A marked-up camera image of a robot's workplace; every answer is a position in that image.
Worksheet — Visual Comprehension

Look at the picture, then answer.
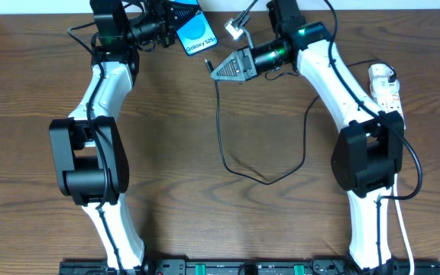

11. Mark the blue smartphone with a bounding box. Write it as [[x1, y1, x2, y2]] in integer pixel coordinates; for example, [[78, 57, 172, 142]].
[[171, 0, 218, 56]]

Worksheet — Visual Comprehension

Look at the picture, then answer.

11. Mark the black charging cable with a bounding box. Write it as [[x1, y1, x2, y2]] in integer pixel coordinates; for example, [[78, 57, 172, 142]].
[[204, 59, 397, 186]]

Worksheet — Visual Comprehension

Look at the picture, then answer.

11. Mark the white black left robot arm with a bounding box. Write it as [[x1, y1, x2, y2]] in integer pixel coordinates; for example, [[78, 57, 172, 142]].
[[49, 1, 176, 274]]

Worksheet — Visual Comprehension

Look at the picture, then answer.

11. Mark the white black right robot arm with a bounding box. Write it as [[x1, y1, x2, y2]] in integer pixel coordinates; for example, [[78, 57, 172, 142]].
[[206, 1, 406, 274]]

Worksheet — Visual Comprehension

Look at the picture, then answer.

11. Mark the white charger plug adapter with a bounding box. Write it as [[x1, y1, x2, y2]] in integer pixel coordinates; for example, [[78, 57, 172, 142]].
[[368, 63, 396, 83]]

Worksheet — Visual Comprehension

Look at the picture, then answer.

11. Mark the white power strip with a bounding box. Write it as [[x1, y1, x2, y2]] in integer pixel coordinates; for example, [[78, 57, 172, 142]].
[[370, 78, 404, 118]]

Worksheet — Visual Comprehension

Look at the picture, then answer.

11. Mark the white power strip cord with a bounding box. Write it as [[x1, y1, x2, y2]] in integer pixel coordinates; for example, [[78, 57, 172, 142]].
[[393, 175, 416, 275]]

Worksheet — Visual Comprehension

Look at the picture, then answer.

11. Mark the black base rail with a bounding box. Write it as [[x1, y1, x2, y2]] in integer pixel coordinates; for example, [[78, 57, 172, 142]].
[[57, 258, 440, 275]]

